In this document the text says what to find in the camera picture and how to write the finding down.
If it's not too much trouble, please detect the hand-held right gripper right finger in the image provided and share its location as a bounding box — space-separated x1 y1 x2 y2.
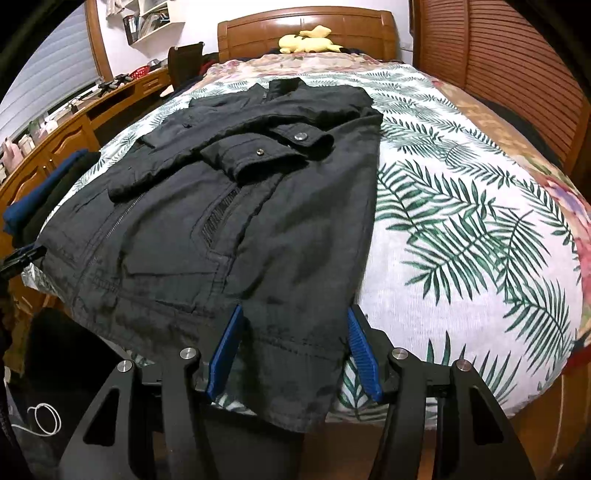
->
346 305 536 480

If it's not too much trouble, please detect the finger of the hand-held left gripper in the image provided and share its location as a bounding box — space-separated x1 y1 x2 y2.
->
0 247 47 280

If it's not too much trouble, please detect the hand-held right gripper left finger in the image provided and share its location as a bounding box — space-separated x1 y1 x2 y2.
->
58 304 245 480

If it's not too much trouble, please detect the black jacket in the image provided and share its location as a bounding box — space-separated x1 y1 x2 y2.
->
34 78 384 435

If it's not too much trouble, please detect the folded black garment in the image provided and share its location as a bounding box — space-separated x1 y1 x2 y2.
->
11 152 102 250

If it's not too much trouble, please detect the folded navy blue garment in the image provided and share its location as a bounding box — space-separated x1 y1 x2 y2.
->
4 148 100 234

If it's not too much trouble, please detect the white bottle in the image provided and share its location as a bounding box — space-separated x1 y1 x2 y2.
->
0 138 24 181

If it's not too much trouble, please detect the wooden desk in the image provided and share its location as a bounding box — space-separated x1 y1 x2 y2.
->
0 67 174 305

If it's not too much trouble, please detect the leaf-print blanket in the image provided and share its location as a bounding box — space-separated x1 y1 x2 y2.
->
23 62 585 421

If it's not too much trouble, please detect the grey window blind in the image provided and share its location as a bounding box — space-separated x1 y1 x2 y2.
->
0 4 100 139

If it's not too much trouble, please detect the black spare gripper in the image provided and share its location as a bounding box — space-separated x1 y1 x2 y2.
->
99 74 132 95

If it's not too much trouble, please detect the dark chair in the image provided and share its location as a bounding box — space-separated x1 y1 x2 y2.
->
167 42 206 90

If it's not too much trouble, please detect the floral blanket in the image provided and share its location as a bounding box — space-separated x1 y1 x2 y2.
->
203 52 591 259

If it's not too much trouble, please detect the yellow plush toy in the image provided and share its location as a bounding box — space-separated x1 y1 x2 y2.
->
278 25 345 55

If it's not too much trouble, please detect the wooden slatted wardrobe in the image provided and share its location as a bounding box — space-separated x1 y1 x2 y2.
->
411 0 591 176

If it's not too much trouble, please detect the white cable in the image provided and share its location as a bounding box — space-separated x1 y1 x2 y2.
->
28 403 62 437

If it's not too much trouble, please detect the white wall shelf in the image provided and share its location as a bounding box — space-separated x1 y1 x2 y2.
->
106 0 185 45

